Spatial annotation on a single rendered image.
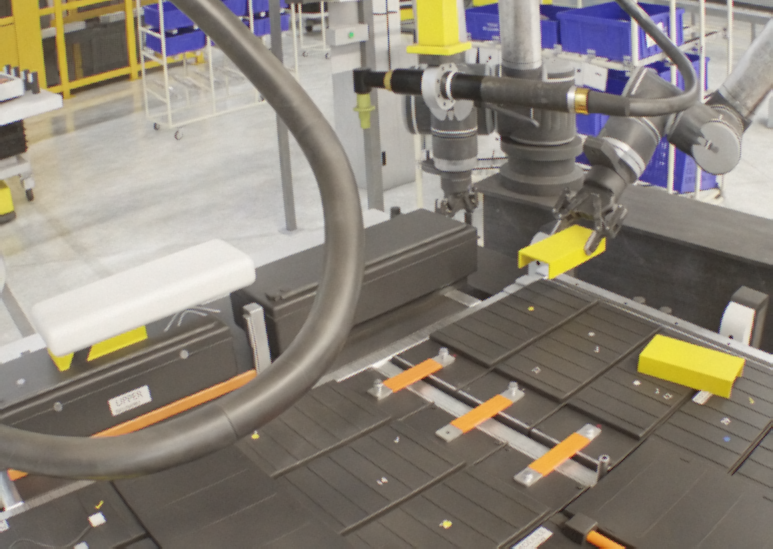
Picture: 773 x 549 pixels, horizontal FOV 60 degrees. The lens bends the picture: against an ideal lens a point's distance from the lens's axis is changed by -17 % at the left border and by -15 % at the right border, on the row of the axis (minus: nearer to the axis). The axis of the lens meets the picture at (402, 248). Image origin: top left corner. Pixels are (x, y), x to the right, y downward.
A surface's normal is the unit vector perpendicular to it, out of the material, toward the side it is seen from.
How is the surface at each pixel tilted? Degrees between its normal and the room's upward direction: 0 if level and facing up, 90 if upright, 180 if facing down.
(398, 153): 90
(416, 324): 0
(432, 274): 90
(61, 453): 46
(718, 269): 90
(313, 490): 0
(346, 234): 37
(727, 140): 85
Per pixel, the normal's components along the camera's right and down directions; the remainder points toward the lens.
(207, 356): 0.66, 0.27
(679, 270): -0.65, 0.33
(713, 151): -0.44, 0.38
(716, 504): -0.05, -0.92
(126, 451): 0.08, -0.37
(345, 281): 0.26, -0.55
